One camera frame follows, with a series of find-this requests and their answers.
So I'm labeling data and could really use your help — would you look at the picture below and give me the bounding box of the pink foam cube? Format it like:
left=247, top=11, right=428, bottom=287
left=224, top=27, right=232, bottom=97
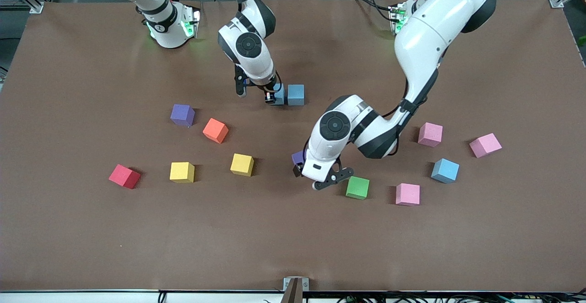
left=395, top=183, right=421, bottom=207
left=469, top=133, right=503, bottom=159
left=418, top=122, right=444, bottom=147

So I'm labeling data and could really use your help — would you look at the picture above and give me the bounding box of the green foam cube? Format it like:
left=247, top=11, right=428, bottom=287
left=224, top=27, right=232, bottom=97
left=345, top=176, right=370, bottom=200

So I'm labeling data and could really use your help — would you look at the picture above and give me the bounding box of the orange foam cube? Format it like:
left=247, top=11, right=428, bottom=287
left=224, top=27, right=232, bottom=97
left=202, top=118, right=229, bottom=145

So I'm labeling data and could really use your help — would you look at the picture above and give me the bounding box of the red foam cube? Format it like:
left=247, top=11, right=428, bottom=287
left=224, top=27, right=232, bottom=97
left=108, top=164, right=142, bottom=190

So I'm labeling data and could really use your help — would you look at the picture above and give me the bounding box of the yellow foam cube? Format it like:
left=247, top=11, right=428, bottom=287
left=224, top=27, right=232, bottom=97
left=169, top=162, right=195, bottom=184
left=230, top=153, right=255, bottom=177

